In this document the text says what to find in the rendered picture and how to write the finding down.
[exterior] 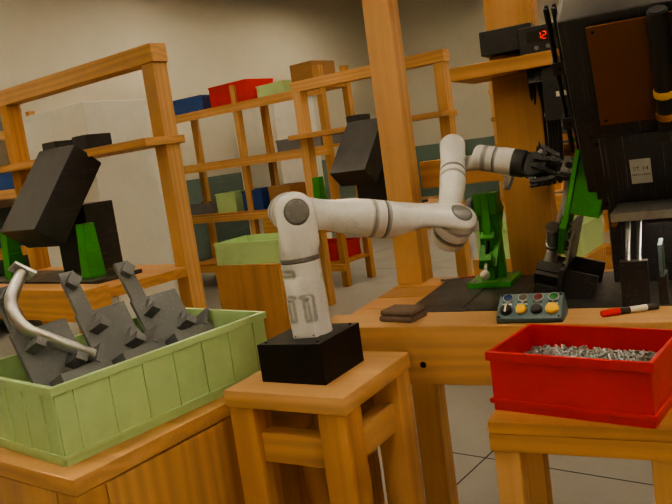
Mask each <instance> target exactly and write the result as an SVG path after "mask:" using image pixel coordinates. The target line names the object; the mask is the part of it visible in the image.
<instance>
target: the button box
mask: <svg viewBox="0 0 672 504"><path fill-rule="evenodd" d="M552 293H557V294H558V297H557V298H556V299H550V298H549V295H550V294H551V293H541V294H542V295H543V297H542V298H541V299H539V300H536V299H534V295H535V294H537V293H528V294H526V293H522V294H526V295H527V299H525V300H520V299H519V296H520V295H521V294H510V295H512V299H511V300H509V301H506V300H505V299H504V296H505V295H508V294H502V295H500V298H499V304H498V310H497V316H496V321H497V324H499V323H550V322H563V321H564V319H565V318H566V316H567V314H568V306H567V302H566V298H565V294H564V292H552ZM551 302H554V303H556V304H557V305H558V307H559V309H558V311H557V312H556V313H553V314H550V313H547V312H546V310H545V306H546V305H547V304H548V303H551ZM504 304H508V305H510V306H511V309H512V310H511V312H510V313H509V314H502V313H501V311H500V308H501V306H502V305H504ZM519 304H523V305H525V306H526V311H525V312H524V313H522V314H519V313H517V312H516V309H515V308H516V306H517V305H519ZM533 304H540V305H541V307H542V310H541V311H540V312H539V313H533V312H532V311H531V306H532V305H533Z"/></svg>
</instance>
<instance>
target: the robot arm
mask: <svg viewBox="0 0 672 504"><path fill-rule="evenodd" d="M542 155H543V156H542ZM545 155H546V156H545ZM440 161H441V165H440V178H439V199H438V203H408V202H394V201H386V200H376V199H337V200H325V199H317V198H311V197H308V196H306V195H305V194H303V193H301V192H295V191H294V192H284V193H281V194H279V195H277V196H276V197H275V198H274V199H273V200H272V201H271V202H270V204H269V206H268V217H269V219H270V221H271V222H272V224H273V225H274V226H275V227H276V228H278V234H279V240H280V252H279V258H280V264H281V269H282V274H283V280H284V286H285V291H286V297H287V300H286V302H287V307H288V313H289V318H290V323H291V329H292V334H293V339H300V338H313V337H318V336H320V335H324V334H327V333H329V332H331V331H332V330H333V328H332V322H331V316H330V311H329V305H328V300H327V294H326V288H325V283H324V277H323V271H322V265H321V260H320V254H319V246H320V240H319V233H318V230H327V231H332V232H337V233H342V234H347V235H353V236H359V237H367V238H381V239H386V238H392V237H396V236H399V235H402V234H405V233H408V232H410V231H413V230H416V229H420V228H425V227H433V228H432V232H431V236H432V239H433V242H434V243H435V244H436V246H437V247H439V248H440V249H442V250H444V251H447V252H456V251H458V250H460V249H461V248H462V247H463V246H464V245H465V243H466V242H467V240H468V238H469V236H470V235H471V233H472V231H473V230H474V228H475V226H476V223H477V216H476V214H475V212H474V211H473V210H472V209H470V208H469V207H467V206H464V205H462V200H463V197H464V192H465V186H466V171H472V170H482V171H488V172H494V173H497V174H501V175H504V181H503V186H502V187H503V189H505V190H510V188H511V185H512V182H513V180H514V177H519V178H522V177H525V178H527V179H529V187H530V188H535V187H541V186H546V185H551V184H552V183H553V181H554V180H556V179H559V180H565V181H569V180H570V177H571V175H567V174H561V173H560V171H558V172H556V171H555V170H551V169H549V168H551V167H560V166H562V163H563V160H562V159H561V158H560V153H558V152H557V151H555V150H553V149H551V148H549V147H548V146H546V145H544V144H543V145H541V148H540V149H539V150H538V151H537V152H536V151H535V152H529V151H527V150H523V149H516V148H509V147H496V146H489V145H477V146H476V147H475V148H474V150H473V153H472V155H470V156H466V155H465V142H464V140H463V138H462V137H461V136H459V135H457V134H449V135H447V136H445V137H444V138H443V139H442V140H441V142H440ZM547 161H548V163H547ZM555 162H556V163H555ZM560 168H561V167H560ZM536 177H539V178H536Z"/></svg>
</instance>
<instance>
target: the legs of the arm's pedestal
mask: <svg viewBox="0 0 672 504"><path fill-rule="evenodd" d="M230 414H231V420H232V426H233V432H234V438H235V444H236V451H237V457H238V463H239V469H240V475H241V481H242V487H243V493H244V499H245V504H287V501H286V495H285V488H284V482H283V475H282V469H281V463H286V464H294V465H301V466H303V471H304V477H305V484H306V490H307V497H308V503H309V504H374V498H373V491H372V484H371V477H370V470H369V463H368V456H369V455H370V454H371V453H372V452H373V451H374V450H376V449H377V448H378V447H379V446H380V449H381V457H382V464H383V471H384V479H385V486H386V493H387V501H388V504H426V502H425V495H424V487H423V479H422V471H421V464H420V456H419V448H418V440H417V433H416V425H415V417H414V409H413V402H412V394H411V386H410V378H409V371H408V370H406V371H405V372H404V373H402V374H401V375H400V376H398V377H397V378H396V379H394V380H393V381H392V382H390V383H389V384H388V385H386V386H385V387H384V388H382V389H381V390H380V391H378V392H377V393H376V394H374V395H373V396H372V397H370V398H369V399H368V400H366V401H365V402H364V403H362V404H361V405H360V406H358V407H357V408H356V409H354V410H353V411H352V412H351V413H349V414H348V415H347V416H335V415H323V414H311V413H299V412H287V411H275V410H274V411H272V410H263V409H251V408H239V407H230Z"/></svg>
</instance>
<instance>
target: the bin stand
mask: <svg viewBox="0 0 672 504"><path fill-rule="evenodd" d="M487 424H488V432H489V441H490V450H491V451H494V455H495V464H496V472H497V481H498V490H499V498H500V504H553V497H552V487H551V478H550V468H549V458H548V454H552V455H568V456H585V457H602V458H618V459H635V460H652V473H653V485H654V497H655V504H672V407H671V409H670V410H669V411H668V413H667V414H666V415H665V417H664V418H663V420H662V421H661V422H660V424H659V425H658V426H657V428H656V429H650V428H642V427H634V426H626V425H618V424H610V423H602V422H593V421H585V420H577V419H569V418H561V417H553V416H544V415H536V414H528V413H520V412H512V411H504V410H496V409H495V411H494V413H493V414H492V416H491V417H490V419H489V420H488V422H487Z"/></svg>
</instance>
